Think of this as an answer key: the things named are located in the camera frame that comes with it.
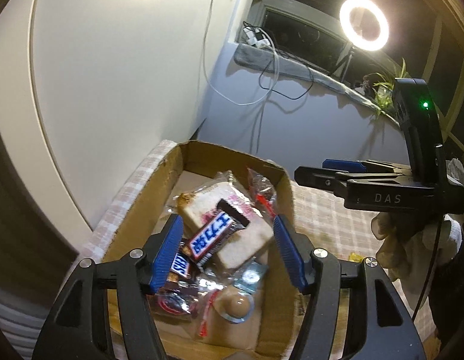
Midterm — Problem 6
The dark chocolate cake packet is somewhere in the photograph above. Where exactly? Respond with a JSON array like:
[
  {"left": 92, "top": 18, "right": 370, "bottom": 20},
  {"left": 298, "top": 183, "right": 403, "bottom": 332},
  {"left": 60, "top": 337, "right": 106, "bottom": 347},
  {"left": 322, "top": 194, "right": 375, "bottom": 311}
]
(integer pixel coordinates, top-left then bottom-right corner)
[{"left": 247, "top": 168, "right": 277, "bottom": 223}]

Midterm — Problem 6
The yellow candy packet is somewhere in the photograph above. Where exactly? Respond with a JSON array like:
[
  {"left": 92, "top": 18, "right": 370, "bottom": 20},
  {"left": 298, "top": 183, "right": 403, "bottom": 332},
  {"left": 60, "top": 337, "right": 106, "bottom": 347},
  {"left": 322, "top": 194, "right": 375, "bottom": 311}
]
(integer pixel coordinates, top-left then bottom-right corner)
[{"left": 348, "top": 252, "right": 364, "bottom": 263}]

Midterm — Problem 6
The large Snickers bar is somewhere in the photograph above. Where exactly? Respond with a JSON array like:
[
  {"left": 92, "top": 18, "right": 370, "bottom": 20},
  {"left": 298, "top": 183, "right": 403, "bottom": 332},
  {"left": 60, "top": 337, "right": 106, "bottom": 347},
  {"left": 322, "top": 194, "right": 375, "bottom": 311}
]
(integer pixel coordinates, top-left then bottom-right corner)
[{"left": 183, "top": 199, "right": 250, "bottom": 271}]

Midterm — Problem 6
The small Snickers bar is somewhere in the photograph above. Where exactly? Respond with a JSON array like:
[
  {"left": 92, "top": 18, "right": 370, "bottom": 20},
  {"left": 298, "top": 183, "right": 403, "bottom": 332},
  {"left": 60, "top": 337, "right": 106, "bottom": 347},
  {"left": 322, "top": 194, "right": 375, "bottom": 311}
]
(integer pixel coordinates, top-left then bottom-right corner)
[{"left": 162, "top": 243, "right": 199, "bottom": 290}]

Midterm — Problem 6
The packaged bread slice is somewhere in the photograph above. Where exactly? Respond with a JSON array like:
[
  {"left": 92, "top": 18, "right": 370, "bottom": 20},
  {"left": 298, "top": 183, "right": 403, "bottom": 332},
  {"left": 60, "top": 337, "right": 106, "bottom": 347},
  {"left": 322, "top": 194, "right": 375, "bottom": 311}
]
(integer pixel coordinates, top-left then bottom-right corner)
[{"left": 173, "top": 171, "right": 273, "bottom": 272}]

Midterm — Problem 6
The packaged braised egg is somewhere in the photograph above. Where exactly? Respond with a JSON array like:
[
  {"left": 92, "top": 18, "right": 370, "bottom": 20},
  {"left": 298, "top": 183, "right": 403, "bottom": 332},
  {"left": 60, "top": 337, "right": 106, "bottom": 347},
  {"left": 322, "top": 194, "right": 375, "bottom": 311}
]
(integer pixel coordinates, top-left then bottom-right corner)
[{"left": 198, "top": 287, "right": 255, "bottom": 339}]

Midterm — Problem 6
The red packaged dates snack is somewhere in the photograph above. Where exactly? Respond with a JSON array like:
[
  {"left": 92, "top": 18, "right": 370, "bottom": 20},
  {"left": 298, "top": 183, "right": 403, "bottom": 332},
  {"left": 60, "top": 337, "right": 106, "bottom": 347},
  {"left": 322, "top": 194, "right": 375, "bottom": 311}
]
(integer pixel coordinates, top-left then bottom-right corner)
[{"left": 147, "top": 286, "right": 200, "bottom": 320}]

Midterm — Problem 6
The teal round candy packet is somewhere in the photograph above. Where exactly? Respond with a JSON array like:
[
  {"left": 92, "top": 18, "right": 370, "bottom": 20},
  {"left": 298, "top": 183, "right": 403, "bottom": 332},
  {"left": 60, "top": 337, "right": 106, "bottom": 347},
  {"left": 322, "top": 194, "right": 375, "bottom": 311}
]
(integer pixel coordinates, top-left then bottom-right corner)
[{"left": 232, "top": 261, "right": 268, "bottom": 295}]

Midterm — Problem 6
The gloved right hand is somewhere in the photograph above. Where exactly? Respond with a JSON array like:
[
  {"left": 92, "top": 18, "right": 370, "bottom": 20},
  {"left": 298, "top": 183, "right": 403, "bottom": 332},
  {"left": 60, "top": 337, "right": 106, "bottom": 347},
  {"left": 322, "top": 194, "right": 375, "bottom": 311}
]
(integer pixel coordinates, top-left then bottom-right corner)
[{"left": 371, "top": 212, "right": 463, "bottom": 308}]

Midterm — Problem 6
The plaid pink tablecloth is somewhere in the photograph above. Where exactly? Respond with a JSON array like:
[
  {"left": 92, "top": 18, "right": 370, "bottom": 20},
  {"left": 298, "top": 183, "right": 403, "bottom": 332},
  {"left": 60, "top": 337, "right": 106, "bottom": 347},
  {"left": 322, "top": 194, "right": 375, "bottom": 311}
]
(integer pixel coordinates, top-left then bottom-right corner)
[{"left": 79, "top": 139, "right": 439, "bottom": 360}]

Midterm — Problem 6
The potted spider plant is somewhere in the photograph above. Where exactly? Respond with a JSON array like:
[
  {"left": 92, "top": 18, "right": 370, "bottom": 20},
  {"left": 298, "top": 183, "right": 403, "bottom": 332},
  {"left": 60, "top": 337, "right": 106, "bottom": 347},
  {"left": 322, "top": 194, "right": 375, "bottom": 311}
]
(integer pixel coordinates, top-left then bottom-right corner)
[{"left": 363, "top": 58, "right": 410, "bottom": 117}]

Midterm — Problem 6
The grey windowsill cloth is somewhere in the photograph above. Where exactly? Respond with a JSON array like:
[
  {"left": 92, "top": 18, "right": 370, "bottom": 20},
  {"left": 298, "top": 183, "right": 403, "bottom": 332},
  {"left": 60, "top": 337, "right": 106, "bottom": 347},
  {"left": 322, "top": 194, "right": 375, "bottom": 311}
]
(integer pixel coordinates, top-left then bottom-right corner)
[{"left": 233, "top": 43, "right": 399, "bottom": 125}]

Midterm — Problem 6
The brown cardboard box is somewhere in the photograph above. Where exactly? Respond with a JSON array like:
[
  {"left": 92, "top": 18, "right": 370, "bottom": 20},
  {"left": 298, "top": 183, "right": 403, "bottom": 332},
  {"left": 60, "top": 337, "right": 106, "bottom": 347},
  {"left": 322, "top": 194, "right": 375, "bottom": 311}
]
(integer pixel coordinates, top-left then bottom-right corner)
[{"left": 94, "top": 140, "right": 298, "bottom": 359}]

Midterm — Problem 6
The white power strip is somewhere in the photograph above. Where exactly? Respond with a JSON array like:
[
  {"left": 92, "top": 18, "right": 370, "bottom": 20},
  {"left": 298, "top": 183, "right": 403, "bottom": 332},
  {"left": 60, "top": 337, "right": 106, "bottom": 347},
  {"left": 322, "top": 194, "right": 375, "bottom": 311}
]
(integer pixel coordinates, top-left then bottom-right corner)
[{"left": 242, "top": 26, "right": 271, "bottom": 49}]

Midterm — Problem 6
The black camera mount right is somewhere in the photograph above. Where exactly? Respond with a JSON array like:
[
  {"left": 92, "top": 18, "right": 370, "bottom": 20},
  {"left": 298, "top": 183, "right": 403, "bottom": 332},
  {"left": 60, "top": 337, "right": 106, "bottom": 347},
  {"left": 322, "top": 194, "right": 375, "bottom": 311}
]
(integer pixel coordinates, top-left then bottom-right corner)
[{"left": 392, "top": 78, "right": 447, "bottom": 187}]

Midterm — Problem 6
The ring light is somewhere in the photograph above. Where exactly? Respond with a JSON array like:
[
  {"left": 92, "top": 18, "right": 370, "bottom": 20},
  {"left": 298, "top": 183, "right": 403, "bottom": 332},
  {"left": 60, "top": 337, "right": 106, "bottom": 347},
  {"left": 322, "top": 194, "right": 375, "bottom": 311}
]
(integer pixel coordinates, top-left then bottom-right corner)
[{"left": 339, "top": 0, "right": 390, "bottom": 51}]

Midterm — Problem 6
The black cable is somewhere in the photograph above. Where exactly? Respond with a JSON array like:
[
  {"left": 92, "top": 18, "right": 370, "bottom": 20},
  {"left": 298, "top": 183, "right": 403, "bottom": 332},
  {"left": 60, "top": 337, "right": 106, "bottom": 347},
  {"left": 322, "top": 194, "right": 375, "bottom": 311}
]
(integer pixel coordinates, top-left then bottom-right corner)
[{"left": 241, "top": 20, "right": 316, "bottom": 102}]

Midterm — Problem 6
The white cable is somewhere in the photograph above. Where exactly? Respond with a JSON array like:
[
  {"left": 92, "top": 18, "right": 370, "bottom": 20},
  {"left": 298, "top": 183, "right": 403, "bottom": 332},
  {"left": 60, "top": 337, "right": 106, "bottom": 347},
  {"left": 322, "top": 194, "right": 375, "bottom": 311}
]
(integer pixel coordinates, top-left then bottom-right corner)
[{"left": 201, "top": 0, "right": 281, "bottom": 107}]

